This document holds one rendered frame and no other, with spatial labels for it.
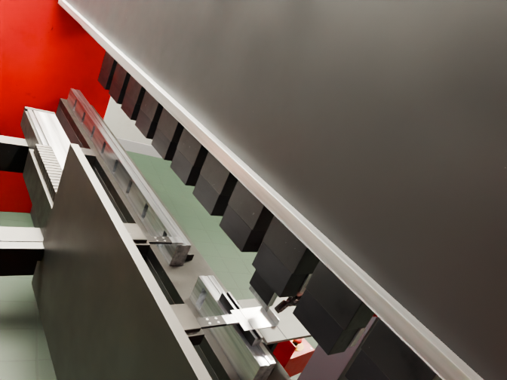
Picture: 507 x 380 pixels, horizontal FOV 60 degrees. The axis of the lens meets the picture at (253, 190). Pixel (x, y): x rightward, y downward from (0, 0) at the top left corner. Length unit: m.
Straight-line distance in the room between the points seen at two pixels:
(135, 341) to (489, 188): 0.59
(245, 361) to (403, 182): 0.78
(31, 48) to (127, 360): 2.40
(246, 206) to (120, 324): 0.59
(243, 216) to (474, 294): 0.77
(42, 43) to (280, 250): 2.19
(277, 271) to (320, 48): 0.58
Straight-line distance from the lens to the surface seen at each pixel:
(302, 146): 0.90
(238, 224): 1.32
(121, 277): 0.84
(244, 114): 1.06
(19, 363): 2.42
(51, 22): 2.97
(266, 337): 1.34
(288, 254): 1.16
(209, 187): 1.46
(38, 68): 3.03
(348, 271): 0.77
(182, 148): 1.64
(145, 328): 0.76
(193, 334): 1.19
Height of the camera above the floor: 1.78
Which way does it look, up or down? 19 degrees down
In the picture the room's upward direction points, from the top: 24 degrees clockwise
